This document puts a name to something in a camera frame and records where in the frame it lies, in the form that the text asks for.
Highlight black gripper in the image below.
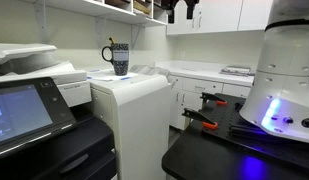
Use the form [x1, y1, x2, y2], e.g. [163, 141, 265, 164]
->
[161, 0, 200, 24]

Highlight black speckled mug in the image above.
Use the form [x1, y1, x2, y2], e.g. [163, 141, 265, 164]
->
[101, 43, 129, 76]

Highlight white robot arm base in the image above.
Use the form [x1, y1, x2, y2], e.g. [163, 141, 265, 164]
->
[240, 0, 309, 143]

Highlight white upper cabinets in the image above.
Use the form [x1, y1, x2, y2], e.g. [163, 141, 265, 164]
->
[167, 0, 273, 35]

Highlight white cabinets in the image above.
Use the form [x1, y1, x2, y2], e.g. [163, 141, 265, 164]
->
[170, 76, 250, 130]
[167, 0, 273, 35]

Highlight yellow item in mug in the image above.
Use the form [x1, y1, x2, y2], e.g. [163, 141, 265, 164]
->
[109, 37, 115, 44]

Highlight white lower cabinets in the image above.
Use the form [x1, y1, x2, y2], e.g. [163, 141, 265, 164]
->
[170, 76, 250, 130]

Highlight stack of papers on counter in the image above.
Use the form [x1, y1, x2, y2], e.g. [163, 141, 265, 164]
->
[220, 66, 254, 76]

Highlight far black orange clamp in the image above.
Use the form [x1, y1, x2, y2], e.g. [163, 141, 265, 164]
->
[201, 92, 227, 105]

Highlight black orange clamp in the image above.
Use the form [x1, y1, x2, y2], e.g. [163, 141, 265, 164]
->
[183, 108, 218, 130]
[201, 92, 227, 105]

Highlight white paper on finisher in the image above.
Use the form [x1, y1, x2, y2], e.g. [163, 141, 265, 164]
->
[87, 69, 137, 81]

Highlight near black orange clamp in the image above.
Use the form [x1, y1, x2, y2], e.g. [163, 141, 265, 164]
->
[183, 108, 218, 130]

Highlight white finisher unit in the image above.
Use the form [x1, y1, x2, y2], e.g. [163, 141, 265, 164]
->
[87, 73, 171, 180]

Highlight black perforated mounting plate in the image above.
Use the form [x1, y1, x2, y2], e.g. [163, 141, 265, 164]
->
[200, 94, 309, 169]

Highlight white office copier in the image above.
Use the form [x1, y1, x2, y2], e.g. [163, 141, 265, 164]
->
[0, 43, 117, 180]

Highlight copier touchscreen panel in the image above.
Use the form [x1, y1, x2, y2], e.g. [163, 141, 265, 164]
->
[0, 77, 76, 159]

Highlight white wall shelf unit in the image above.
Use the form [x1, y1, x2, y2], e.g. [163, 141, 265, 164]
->
[24, 0, 167, 27]

